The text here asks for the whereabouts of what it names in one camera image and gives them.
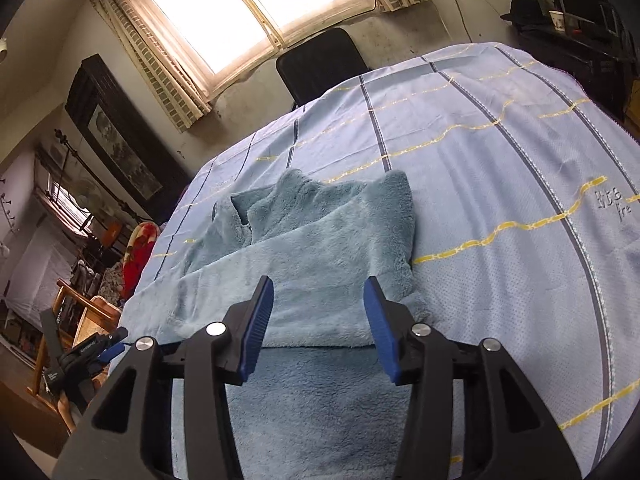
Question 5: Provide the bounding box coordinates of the dark framed picture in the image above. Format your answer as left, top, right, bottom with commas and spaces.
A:
65, 55, 193, 216

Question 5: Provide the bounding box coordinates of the window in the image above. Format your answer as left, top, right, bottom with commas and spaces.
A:
122, 0, 376, 96

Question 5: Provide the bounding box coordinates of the black chair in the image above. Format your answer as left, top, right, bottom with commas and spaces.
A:
275, 27, 371, 111

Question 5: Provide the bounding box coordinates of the dark desk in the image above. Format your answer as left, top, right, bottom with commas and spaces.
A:
515, 7, 638, 118

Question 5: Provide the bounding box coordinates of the black hat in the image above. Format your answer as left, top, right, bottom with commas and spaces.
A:
501, 0, 549, 27

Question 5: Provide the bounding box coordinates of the striped blue bed sheet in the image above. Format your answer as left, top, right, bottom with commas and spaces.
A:
120, 42, 640, 480

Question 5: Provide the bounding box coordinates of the red floral blanket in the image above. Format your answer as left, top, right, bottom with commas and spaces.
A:
121, 221, 161, 302

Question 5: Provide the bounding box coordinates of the wooden chair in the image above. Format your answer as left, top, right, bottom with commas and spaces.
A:
27, 279, 123, 433

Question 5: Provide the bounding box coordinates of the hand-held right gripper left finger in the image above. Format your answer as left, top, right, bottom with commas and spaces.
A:
52, 276, 275, 480

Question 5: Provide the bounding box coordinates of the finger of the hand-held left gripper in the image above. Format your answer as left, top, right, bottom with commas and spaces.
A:
97, 326, 130, 365

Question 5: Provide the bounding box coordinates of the wall cable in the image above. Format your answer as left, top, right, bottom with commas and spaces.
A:
441, 0, 477, 45

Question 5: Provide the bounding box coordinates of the blue fleece garment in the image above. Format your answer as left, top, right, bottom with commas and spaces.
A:
167, 169, 466, 480

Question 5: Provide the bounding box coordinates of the white electric fan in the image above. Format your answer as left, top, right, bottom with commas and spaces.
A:
75, 177, 107, 211

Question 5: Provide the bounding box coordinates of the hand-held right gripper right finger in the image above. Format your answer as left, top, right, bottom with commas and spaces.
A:
363, 276, 583, 480

